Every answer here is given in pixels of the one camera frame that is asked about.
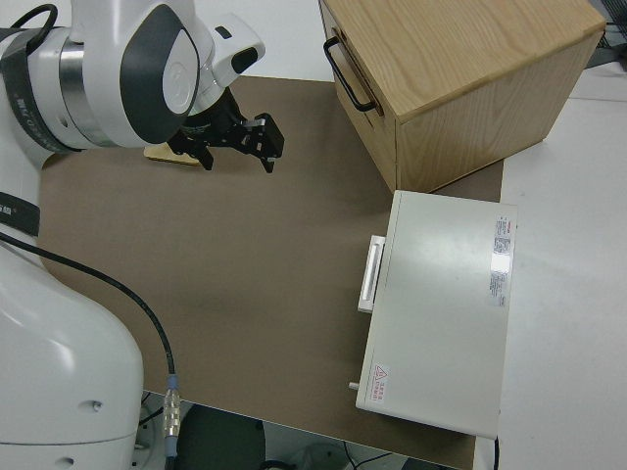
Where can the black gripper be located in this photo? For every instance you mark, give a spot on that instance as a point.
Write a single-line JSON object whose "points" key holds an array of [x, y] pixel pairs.
{"points": [[215, 125]]}

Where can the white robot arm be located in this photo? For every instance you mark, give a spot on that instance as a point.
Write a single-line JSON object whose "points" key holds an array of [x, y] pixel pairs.
{"points": [[49, 343]]}

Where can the wooden mug rack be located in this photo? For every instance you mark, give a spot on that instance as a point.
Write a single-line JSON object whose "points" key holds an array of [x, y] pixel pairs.
{"points": [[157, 154]]}

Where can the brown table mat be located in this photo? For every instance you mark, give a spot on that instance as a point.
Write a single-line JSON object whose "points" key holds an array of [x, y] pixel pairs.
{"points": [[245, 269]]}

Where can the light wooden cabinet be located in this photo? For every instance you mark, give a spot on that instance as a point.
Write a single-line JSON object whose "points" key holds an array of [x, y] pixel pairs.
{"points": [[465, 49]]}

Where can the white toaster oven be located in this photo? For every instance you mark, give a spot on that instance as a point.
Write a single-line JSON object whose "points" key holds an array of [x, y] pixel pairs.
{"points": [[441, 294]]}

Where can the dark background equipment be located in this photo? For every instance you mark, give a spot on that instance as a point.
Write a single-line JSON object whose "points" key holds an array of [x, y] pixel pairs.
{"points": [[612, 46]]}

